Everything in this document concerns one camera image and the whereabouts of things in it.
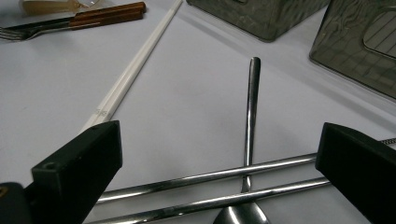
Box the steel spoon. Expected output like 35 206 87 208
212 56 271 224

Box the steel chopstick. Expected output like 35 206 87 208
83 176 332 224
96 137 396 204

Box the white chopstick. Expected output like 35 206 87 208
90 0 185 125
79 0 181 133

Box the smoked clear plastic bin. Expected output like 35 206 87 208
308 0 396 101
186 0 332 43

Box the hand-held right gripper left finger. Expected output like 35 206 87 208
31 120 123 224

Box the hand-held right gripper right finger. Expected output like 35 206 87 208
315 121 396 224

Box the white table mat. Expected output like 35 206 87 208
0 0 396 224

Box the wooden handled fork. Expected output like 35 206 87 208
0 11 145 42

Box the amber translucent spoon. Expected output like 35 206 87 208
18 0 101 17

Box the wooden handled knife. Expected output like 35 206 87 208
4 1 148 32

